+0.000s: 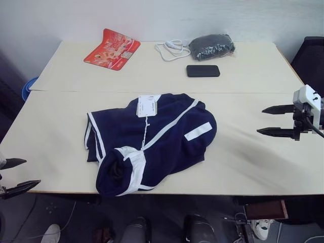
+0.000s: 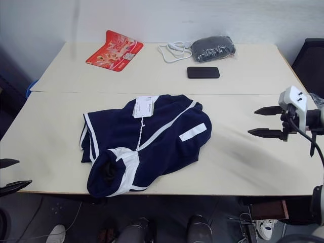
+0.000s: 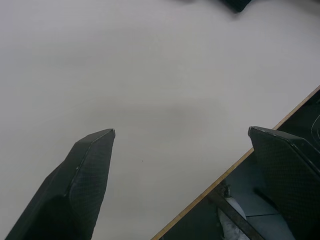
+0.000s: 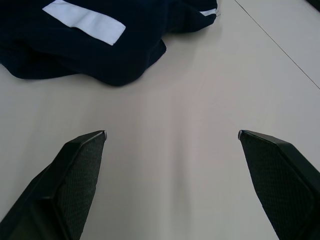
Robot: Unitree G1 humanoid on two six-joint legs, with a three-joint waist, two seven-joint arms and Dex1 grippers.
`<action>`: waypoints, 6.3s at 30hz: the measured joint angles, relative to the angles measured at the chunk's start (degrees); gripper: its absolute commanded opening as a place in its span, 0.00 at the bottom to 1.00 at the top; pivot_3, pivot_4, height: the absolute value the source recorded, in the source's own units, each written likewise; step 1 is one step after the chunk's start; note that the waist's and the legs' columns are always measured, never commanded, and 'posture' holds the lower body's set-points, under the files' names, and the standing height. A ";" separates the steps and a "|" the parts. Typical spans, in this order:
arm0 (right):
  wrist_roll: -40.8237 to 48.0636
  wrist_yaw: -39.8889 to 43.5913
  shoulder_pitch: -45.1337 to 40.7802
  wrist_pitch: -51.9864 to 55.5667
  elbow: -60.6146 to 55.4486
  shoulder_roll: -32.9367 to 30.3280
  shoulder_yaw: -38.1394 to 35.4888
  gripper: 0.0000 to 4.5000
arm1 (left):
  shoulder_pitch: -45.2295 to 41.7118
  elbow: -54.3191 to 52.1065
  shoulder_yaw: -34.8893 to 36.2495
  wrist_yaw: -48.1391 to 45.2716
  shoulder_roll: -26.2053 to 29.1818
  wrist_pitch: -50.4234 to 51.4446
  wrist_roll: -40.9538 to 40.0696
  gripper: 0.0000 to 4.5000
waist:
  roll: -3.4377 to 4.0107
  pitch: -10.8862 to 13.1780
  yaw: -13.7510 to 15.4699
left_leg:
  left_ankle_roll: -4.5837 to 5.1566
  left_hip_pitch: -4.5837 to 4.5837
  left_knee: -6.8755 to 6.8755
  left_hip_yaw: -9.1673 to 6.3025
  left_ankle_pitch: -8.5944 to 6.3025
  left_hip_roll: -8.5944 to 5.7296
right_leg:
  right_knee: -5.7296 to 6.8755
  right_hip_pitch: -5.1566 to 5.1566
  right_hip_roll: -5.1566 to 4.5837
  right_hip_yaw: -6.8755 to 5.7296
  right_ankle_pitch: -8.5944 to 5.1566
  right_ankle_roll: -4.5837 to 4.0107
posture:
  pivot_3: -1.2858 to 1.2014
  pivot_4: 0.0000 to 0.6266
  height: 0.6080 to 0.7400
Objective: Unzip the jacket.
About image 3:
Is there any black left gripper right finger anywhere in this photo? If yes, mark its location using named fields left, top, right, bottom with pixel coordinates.
left=247, top=125, right=320, bottom=240

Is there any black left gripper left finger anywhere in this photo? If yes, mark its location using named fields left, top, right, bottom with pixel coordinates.
left=4, top=128, right=116, bottom=240

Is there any black garment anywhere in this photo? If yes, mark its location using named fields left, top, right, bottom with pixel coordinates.
left=177, top=0, right=253, bottom=14

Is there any dark metal table frame bar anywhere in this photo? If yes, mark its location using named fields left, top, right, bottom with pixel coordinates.
left=209, top=191, right=265, bottom=240

